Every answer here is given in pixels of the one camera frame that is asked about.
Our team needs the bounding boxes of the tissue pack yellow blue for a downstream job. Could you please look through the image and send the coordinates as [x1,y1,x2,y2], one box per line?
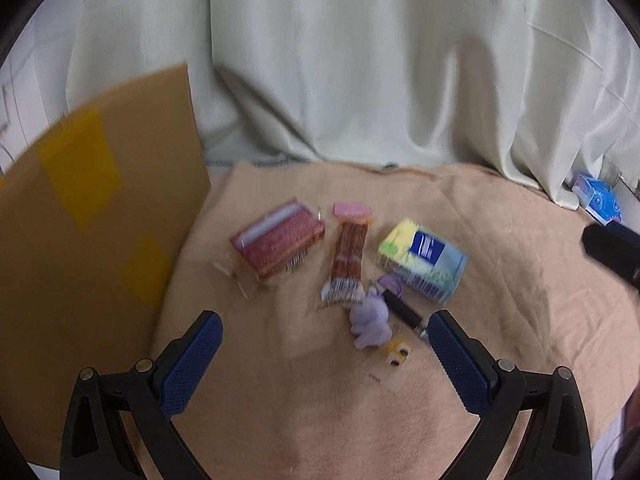
[376,219,469,304]

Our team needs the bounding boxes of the black pen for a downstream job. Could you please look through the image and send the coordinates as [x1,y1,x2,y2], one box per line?
[382,289,428,344]

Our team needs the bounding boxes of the purple plush toy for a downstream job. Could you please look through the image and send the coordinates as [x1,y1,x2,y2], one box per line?
[348,289,393,350]

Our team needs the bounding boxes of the red sausage snack packet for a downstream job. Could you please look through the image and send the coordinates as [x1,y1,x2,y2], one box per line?
[320,200,372,307]

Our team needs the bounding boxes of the red cracker packet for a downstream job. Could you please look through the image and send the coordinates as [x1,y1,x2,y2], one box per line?
[213,198,326,286]

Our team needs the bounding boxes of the blue tissue package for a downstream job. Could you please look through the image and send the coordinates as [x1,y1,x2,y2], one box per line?
[572,174,623,226]

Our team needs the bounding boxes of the small yellow eraser toy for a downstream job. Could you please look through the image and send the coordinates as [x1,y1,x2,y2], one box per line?
[368,336,412,391]

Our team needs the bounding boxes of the pale green curtain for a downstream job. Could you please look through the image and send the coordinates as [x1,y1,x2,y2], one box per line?
[66,0,639,208]

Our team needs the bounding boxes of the cardboard box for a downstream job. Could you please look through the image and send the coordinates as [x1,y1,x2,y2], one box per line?
[1,65,209,467]

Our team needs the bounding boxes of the beige table cloth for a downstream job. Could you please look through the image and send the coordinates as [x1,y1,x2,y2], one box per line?
[155,162,639,479]

